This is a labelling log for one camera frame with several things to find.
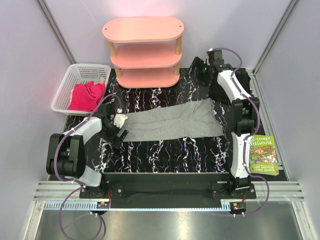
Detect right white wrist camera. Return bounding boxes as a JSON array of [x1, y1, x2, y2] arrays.
[[205, 48, 215, 66]]

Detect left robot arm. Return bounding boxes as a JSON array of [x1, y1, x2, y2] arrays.
[[46, 104, 129, 198]]

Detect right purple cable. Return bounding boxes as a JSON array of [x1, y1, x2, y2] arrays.
[[204, 47, 270, 217]]

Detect red t-shirt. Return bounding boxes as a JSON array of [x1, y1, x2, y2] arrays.
[[67, 81, 106, 112]]

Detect green treehouse book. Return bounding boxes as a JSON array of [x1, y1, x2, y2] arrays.
[[249, 134, 279, 176]]

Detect white plastic basket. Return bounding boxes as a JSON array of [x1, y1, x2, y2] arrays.
[[51, 63, 111, 116]]

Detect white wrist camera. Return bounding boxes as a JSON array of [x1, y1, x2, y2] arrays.
[[205, 48, 215, 66], [113, 108, 128, 129]]

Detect pink t-shirt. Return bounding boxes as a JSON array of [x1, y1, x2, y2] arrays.
[[69, 88, 74, 105]]

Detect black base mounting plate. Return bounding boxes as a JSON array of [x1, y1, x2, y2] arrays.
[[79, 173, 257, 211]]

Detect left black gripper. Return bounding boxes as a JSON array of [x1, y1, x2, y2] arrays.
[[97, 119, 128, 148]]

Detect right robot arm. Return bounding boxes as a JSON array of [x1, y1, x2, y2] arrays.
[[188, 48, 261, 199]]

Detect pink three-tier shelf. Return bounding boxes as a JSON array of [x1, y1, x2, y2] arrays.
[[102, 16, 184, 89]]

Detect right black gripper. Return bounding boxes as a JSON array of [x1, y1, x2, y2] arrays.
[[183, 57, 212, 88]]

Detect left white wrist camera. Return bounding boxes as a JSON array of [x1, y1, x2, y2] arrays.
[[113, 108, 128, 129]]

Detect black t-shirt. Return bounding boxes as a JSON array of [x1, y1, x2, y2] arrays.
[[209, 68, 251, 104]]

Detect grey t-shirt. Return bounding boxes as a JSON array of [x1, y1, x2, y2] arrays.
[[123, 98, 223, 142]]

